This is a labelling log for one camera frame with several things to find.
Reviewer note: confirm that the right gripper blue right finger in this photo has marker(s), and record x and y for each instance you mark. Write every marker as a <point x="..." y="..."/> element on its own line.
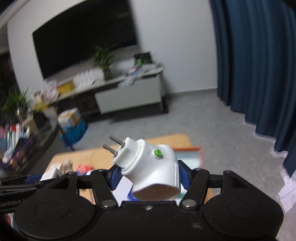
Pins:
<point x="186" y="175"/>

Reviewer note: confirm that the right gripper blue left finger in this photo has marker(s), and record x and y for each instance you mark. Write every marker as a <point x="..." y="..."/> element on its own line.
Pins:
<point x="114" y="177"/>

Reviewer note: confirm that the white square charger plug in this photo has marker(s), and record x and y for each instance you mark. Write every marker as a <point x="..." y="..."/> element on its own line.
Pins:
<point x="51" y="174"/>

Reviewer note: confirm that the blue playing card box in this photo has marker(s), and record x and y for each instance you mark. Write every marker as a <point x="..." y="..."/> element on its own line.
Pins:
<point x="83" y="170"/>

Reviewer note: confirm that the clear glass liquid bottle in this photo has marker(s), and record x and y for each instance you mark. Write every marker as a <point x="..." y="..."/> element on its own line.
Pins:
<point x="66" y="166"/>

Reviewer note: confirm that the orange cardboard box tray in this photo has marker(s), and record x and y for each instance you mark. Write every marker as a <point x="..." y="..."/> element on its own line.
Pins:
<point x="192" y="157"/>

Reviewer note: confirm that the blue bag with boxes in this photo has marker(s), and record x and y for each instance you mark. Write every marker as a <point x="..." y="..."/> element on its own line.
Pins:
<point x="72" y="126"/>

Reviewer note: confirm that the green plant at left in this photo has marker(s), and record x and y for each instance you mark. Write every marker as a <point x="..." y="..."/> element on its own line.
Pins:
<point x="16" y="100"/>

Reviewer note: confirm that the white tv console cabinet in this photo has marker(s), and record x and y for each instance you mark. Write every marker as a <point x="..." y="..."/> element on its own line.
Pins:
<point x="144" y="87"/>

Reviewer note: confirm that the yellow box on console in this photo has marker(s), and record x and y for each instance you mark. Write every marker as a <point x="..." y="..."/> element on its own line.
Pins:
<point x="65" y="88"/>

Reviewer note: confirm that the white wifi router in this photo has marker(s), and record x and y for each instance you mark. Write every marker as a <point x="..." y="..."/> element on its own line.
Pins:
<point x="87" y="78"/>

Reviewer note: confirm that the white plastic bag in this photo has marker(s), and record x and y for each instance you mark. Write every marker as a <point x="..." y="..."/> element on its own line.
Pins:
<point x="50" y="91"/>

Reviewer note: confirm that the black green product box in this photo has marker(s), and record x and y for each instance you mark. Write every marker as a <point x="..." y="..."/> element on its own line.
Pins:
<point x="143" y="58"/>

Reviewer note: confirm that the potted green plant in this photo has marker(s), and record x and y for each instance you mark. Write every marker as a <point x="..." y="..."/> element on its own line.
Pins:
<point x="103" y="57"/>

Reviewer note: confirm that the black television screen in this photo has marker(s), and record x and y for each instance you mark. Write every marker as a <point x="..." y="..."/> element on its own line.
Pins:
<point x="71" y="37"/>

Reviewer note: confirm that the dark blue curtain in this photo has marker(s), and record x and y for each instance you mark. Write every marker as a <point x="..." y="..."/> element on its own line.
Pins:
<point x="255" y="42"/>

